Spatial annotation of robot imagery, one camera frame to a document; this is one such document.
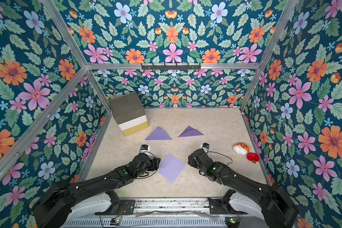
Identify grey white yellow block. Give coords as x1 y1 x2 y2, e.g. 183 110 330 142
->
109 92 149 136

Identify pale purple paper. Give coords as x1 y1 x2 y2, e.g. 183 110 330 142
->
157 154 186 183

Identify orange white plush toy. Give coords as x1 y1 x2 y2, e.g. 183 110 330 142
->
232 142 250 155

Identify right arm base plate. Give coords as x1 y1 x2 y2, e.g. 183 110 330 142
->
208 197 246 215

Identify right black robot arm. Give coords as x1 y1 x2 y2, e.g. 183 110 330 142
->
188 149 299 228

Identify black hook rail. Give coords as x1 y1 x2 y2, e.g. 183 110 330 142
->
141 63 201 71

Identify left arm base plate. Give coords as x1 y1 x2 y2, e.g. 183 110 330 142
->
95 199 135 216

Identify purple square paper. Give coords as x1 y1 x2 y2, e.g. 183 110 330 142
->
178 126 203 138
145 127 172 141

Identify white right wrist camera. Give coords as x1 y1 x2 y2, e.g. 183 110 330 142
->
201 142 210 153

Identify red plush toy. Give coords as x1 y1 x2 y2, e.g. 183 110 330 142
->
247 153 260 163

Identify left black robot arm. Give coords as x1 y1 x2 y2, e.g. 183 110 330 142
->
32 153 161 228

